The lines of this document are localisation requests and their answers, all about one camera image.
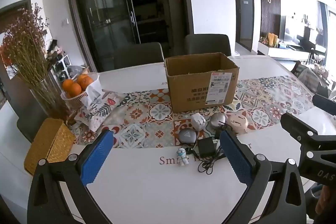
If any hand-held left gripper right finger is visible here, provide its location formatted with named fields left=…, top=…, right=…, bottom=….
left=219, top=130, right=306, bottom=224

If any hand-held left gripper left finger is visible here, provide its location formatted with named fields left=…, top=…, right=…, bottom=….
left=27, top=129, right=114, bottom=224

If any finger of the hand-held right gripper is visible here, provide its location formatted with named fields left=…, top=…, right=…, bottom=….
left=280, top=112, right=336, bottom=161
left=312, top=94, right=336, bottom=115

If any black power adapter with cable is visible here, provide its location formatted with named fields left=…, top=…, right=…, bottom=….
left=184, top=132, right=227, bottom=175

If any cream white plug adapter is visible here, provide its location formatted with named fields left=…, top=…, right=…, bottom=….
left=226, top=114, right=249, bottom=134

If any small astronaut figurine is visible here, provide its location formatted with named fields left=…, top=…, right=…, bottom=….
left=175, top=147, right=190, bottom=167

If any grey rounded triangular gadget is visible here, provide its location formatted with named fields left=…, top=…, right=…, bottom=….
left=178, top=128, right=197, bottom=144

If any brown cardboard box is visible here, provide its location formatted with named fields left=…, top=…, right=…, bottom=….
left=164, top=52, right=240, bottom=113

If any person's right hand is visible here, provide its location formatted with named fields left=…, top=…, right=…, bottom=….
left=315, top=185, right=336, bottom=224

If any wooden chair with cushion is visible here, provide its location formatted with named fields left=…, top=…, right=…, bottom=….
left=291, top=61, right=330, bottom=95

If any silver egg-shaped gadget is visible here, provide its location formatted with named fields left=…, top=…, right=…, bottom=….
left=209, top=112, right=228, bottom=132

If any yellow woven box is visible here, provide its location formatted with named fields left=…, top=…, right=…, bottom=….
left=24, top=118, right=76, bottom=176

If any floral fabric tissue cover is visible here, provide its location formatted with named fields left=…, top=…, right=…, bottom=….
left=74, top=92, right=124, bottom=132

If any white folding plug charger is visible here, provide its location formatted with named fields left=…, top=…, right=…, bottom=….
left=191, top=113, right=209, bottom=132

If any white fruit basket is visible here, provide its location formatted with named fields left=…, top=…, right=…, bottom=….
left=60, top=72, right=100, bottom=109

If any patterned tile-print table runner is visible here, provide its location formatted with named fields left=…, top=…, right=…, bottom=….
left=69, top=74, right=315, bottom=149

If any white printed paper bag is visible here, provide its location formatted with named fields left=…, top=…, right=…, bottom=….
left=80, top=72, right=103, bottom=112

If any white low media cabinet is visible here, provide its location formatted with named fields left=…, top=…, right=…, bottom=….
left=258, top=42, right=311, bottom=60

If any orange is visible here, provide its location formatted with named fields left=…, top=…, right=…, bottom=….
left=76, top=74, right=94, bottom=90
left=62, top=79, right=75, bottom=92
left=68, top=83, right=82, bottom=96

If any grey dining chair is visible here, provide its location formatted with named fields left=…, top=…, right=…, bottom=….
left=16, top=106, right=51, bottom=143
left=183, top=34, right=232, bottom=57
left=114, top=42, right=165, bottom=70

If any clear glass vase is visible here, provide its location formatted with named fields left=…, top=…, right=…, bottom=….
left=30, top=76, right=70, bottom=121

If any white shoe rack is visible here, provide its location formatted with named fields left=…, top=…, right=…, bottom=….
left=44, top=40, right=72, bottom=81

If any dark interior door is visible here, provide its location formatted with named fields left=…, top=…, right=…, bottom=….
left=233, top=0, right=257, bottom=52

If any dried flower bouquet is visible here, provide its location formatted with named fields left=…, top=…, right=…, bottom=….
left=1, top=5, right=58, bottom=101

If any dark framed glass sliding door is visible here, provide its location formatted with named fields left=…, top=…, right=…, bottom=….
left=65, top=0, right=193, bottom=73

